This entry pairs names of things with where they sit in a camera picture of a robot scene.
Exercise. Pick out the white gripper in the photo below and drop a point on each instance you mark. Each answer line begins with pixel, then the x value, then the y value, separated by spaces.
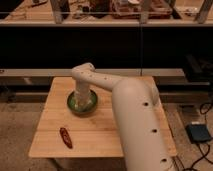
pixel 82 95

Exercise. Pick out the green ceramic bowl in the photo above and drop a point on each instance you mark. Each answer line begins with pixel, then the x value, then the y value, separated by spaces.
pixel 93 102

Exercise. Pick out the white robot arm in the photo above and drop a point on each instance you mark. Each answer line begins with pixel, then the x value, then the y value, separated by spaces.
pixel 133 103

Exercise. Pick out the red chili pepper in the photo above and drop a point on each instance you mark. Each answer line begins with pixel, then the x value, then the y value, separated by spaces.
pixel 65 137

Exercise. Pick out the black foot pedal box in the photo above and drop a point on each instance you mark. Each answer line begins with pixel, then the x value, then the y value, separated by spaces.
pixel 198 133

